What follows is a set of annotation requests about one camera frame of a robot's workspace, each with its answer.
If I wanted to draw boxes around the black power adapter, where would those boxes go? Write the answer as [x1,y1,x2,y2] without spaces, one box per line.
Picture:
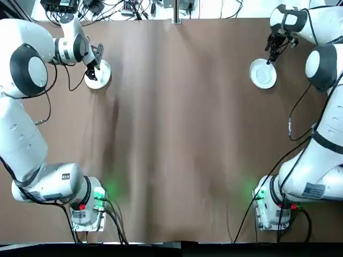
[83,0,105,16]

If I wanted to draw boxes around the black right base cable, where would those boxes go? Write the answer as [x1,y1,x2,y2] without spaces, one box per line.
[277,206,313,243]

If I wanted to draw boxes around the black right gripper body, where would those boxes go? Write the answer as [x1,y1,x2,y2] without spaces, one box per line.
[270,32,288,48]

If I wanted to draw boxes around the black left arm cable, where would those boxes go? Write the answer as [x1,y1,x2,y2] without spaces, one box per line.
[0,61,58,126]

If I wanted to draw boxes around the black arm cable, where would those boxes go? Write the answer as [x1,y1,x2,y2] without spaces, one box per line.
[0,61,58,126]
[287,80,317,141]

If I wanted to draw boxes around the black electronics box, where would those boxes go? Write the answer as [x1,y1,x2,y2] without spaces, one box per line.
[40,0,79,13]

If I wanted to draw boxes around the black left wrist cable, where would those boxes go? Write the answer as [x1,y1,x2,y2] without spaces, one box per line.
[63,63,88,92]

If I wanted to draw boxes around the dark electronics box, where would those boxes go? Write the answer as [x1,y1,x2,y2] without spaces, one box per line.
[178,0,198,12]

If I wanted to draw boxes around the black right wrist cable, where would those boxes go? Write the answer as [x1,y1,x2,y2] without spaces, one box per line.
[302,7,320,46]

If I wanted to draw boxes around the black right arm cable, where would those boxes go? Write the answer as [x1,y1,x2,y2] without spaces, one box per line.
[287,80,317,141]

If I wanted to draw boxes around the long black base cable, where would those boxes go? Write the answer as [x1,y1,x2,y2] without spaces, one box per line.
[233,144,313,244]

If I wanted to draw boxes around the black left base cable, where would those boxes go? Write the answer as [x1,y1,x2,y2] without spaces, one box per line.
[103,197,130,245]
[24,198,84,245]

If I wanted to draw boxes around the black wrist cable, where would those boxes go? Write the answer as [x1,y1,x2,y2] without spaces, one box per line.
[63,63,88,92]
[302,7,320,46]

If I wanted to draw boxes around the white round plate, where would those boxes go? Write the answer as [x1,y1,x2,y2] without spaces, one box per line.
[249,58,278,89]
[84,59,112,90]

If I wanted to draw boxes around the aluminium frame post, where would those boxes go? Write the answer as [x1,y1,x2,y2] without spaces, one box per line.
[172,0,182,25]

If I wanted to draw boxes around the grey usb hub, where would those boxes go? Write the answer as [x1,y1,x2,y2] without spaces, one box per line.
[121,1,141,16]

